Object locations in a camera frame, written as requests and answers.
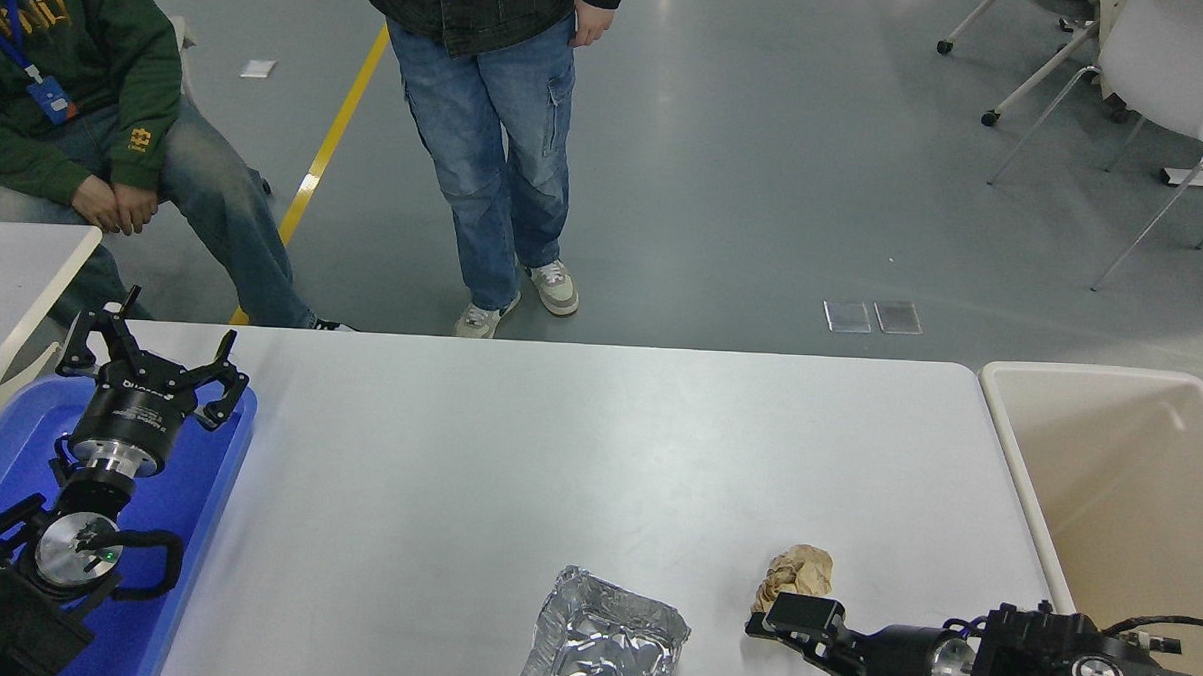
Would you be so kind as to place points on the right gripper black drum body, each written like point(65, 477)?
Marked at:
point(900, 669)

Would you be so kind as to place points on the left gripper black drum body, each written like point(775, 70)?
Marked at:
point(133, 420)

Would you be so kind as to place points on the tan paper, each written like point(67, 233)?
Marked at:
point(799, 570)

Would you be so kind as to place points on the foil tray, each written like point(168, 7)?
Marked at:
point(601, 648)

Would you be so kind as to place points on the person's left hand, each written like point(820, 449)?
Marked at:
point(592, 23)
point(138, 207)

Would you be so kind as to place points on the person's right hand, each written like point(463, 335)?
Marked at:
point(92, 200)

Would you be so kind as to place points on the blue plastic tray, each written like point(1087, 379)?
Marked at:
point(195, 504)

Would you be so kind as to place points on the white side table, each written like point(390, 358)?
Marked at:
point(14, 267)

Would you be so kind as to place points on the person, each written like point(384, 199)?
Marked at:
point(489, 124)
point(197, 184)

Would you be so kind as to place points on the large pale plastic bin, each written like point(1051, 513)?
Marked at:
point(1127, 476)

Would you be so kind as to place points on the clear floor plate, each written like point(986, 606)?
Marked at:
point(897, 316)
point(847, 317)

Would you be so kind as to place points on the white chair with casters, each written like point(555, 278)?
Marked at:
point(988, 117)

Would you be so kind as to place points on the white chair with metal legs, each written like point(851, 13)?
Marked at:
point(1172, 58)

